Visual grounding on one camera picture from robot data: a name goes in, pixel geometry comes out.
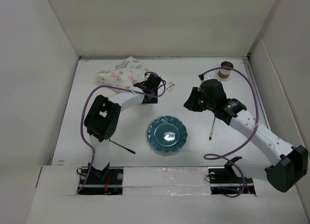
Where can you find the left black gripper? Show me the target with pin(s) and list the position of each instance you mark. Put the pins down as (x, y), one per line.
(153, 100)

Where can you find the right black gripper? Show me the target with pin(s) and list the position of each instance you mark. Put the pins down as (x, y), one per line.
(191, 103)

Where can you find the animal print cloth napkin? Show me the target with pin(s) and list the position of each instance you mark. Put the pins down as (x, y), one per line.
(125, 74)

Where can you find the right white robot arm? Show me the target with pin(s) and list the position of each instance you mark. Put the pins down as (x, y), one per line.
(288, 163)

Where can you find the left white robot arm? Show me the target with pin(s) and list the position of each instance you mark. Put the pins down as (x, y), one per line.
(100, 122)

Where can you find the metal spoon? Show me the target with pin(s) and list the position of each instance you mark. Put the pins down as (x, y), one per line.
(212, 129)

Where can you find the brown paper cup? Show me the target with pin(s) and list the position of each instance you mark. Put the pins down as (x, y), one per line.
(225, 71)

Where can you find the teal scalloped plate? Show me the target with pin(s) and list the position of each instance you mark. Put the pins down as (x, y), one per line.
(167, 134)

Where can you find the black metal fork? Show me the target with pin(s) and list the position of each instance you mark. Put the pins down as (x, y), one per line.
(129, 150)

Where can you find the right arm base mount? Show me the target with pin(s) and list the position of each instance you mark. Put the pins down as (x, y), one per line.
(224, 180)

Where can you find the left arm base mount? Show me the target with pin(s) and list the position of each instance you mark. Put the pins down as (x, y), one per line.
(110, 182)

